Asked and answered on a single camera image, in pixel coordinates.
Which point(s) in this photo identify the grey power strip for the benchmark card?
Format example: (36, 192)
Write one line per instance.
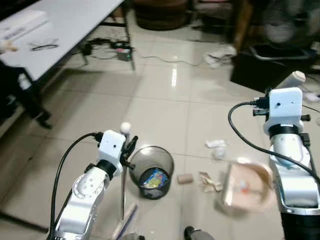
(123, 51)

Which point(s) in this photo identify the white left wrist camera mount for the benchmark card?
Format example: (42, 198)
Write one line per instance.
(111, 145)

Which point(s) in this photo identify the flat white paper scrap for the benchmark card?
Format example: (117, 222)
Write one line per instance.
(216, 144)

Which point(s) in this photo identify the dark brown round basket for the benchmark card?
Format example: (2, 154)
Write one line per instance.
(162, 15)

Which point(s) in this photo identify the colourful snack packet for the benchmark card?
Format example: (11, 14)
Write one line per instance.
(154, 178)

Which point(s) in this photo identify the clear crumpled plastic wrapper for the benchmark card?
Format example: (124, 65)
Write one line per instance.
(220, 153)

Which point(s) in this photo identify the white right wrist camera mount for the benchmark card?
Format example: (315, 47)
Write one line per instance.
(285, 104)

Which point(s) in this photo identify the white folding table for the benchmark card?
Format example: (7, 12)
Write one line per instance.
(70, 25)

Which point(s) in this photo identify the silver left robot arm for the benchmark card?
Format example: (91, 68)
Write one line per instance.
(82, 200)

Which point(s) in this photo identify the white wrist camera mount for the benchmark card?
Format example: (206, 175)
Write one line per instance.
(111, 145)
(285, 104)

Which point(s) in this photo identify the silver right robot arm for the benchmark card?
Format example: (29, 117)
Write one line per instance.
(295, 175)

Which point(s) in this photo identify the black floor fan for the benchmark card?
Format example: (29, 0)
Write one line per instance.
(285, 22)

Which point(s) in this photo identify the black mesh waste bin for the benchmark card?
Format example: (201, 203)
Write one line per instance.
(165, 165)

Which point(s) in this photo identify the black-framed eyeglasses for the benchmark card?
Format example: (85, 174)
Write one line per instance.
(44, 47)

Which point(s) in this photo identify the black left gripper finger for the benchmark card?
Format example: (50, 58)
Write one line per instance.
(132, 144)

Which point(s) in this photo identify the broom with white knob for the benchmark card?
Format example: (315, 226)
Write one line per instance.
(123, 195)

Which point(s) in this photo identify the white crumpled cloth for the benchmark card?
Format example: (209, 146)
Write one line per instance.
(220, 56)

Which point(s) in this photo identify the black power adapter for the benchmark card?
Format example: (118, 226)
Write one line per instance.
(87, 49)

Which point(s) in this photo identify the black storage box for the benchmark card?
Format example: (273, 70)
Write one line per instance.
(260, 70)

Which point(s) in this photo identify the crumpled beige paper scrap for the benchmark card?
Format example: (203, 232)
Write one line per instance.
(209, 182)

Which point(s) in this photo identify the small brown cardboard roll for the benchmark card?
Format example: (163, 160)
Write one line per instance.
(185, 178)

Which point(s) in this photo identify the long white box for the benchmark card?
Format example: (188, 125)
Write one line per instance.
(20, 24)

